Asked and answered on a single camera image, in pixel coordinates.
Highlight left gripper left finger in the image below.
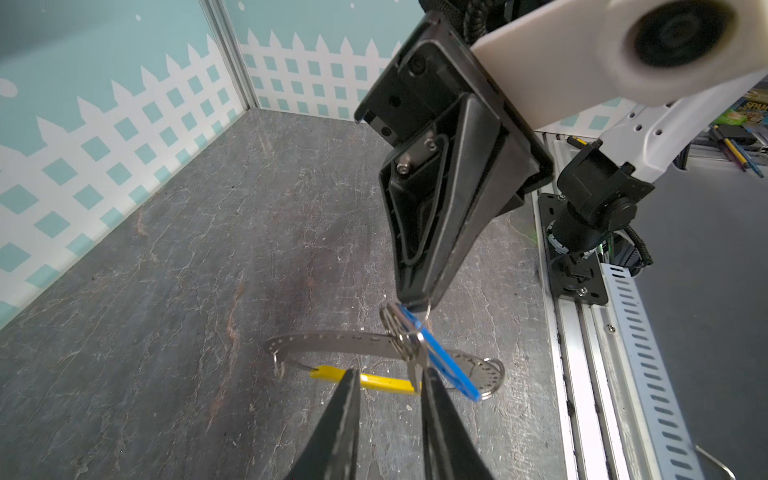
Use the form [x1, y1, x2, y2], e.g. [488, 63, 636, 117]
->
[285, 369, 361, 480]

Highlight metal curved keyring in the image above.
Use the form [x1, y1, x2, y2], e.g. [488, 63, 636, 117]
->
[265, 302, 505, 401]

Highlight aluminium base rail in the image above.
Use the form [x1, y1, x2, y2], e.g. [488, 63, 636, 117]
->
[530, 128, 667, 480]

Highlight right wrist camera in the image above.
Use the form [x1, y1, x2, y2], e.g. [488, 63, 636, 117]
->
[471, 1, 767, 130]

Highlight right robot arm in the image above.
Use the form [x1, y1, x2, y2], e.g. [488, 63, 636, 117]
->
[354, 1, 767, 312]

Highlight blue key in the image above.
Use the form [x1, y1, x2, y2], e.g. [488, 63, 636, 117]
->
[381, 303, 483, 402]

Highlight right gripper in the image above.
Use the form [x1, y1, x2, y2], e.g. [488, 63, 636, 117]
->
[354, 10, 553, 312]

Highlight white slotted cable duct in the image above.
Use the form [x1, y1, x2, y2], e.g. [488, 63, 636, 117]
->
[601, 263, 704, 479]

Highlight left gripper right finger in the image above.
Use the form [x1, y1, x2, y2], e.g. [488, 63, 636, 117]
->
[420, 367, 493, 480]

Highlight yellow key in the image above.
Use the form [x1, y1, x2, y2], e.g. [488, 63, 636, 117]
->
[309, 365, 417, 395]

